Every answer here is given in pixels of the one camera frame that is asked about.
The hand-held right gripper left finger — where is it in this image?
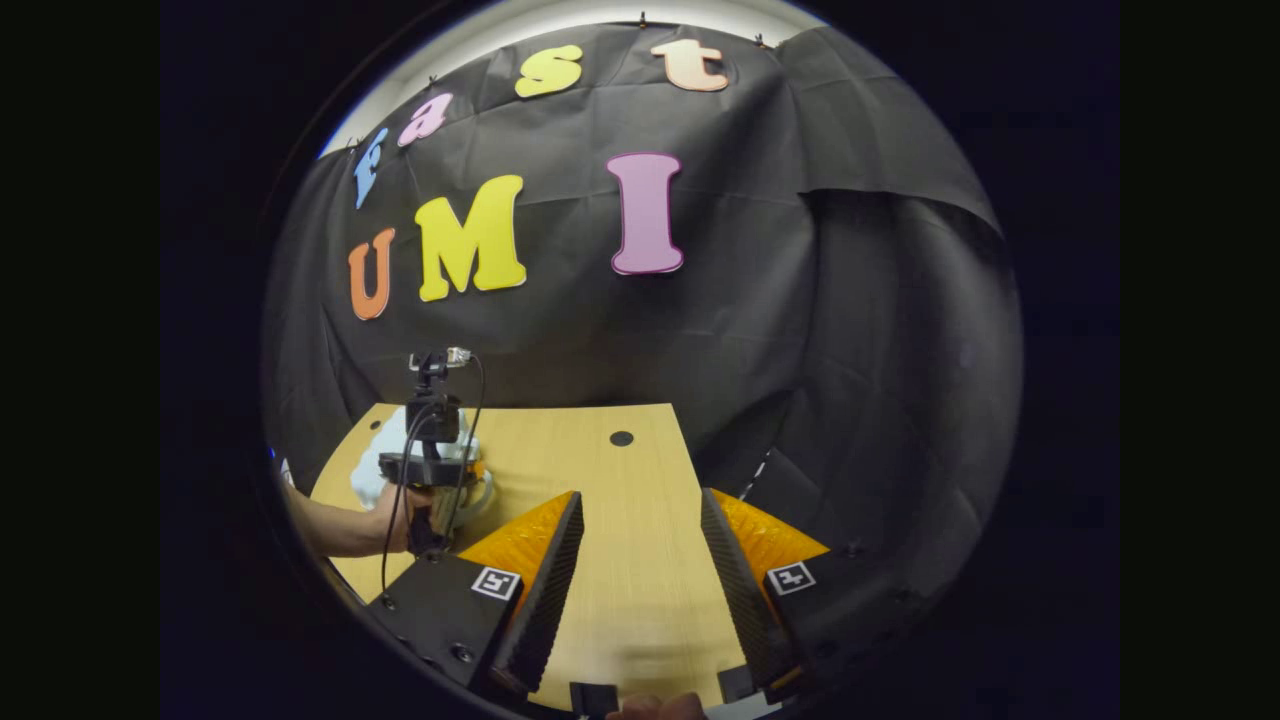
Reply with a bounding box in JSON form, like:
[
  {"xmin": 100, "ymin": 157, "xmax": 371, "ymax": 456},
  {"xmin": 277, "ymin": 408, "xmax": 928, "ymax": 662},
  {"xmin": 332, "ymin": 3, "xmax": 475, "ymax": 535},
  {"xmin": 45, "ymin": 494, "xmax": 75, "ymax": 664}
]
[{"xmin": 366, "ymin": 489, "xmax": 586, "ymax": 698}]

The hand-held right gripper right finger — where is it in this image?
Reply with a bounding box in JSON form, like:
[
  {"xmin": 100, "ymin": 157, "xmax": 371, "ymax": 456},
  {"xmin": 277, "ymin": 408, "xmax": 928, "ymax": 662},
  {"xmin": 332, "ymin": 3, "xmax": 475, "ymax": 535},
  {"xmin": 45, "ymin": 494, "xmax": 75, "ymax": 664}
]
[{"xmin": 700, "ymin": 487, "xmax": 927, "ymax": 701}]

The small pale blue suitcase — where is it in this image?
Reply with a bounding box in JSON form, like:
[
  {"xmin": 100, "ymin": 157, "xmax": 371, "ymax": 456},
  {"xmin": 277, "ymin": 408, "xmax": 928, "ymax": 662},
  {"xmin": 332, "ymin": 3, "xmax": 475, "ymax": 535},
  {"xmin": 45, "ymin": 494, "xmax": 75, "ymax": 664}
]
[{"xmin": 350, "ymin": 405, "xmax": 496, "ymax": 531}]

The black backdrop cloth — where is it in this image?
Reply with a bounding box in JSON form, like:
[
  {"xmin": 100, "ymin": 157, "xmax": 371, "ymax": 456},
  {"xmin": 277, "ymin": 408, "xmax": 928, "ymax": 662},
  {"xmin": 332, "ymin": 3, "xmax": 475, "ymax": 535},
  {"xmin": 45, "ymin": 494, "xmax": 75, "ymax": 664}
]
[{"xmin": 262, "ymin": 22, "xmax": 1023, "ymax": 641}]

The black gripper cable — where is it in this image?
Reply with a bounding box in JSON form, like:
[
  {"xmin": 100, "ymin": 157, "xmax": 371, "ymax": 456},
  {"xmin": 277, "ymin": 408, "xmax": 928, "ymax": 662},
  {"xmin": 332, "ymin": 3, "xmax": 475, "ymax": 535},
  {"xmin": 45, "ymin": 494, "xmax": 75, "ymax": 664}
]
[{"xmin": 381, "ymin": 352, "xmax": 487, "ymax": 593}]

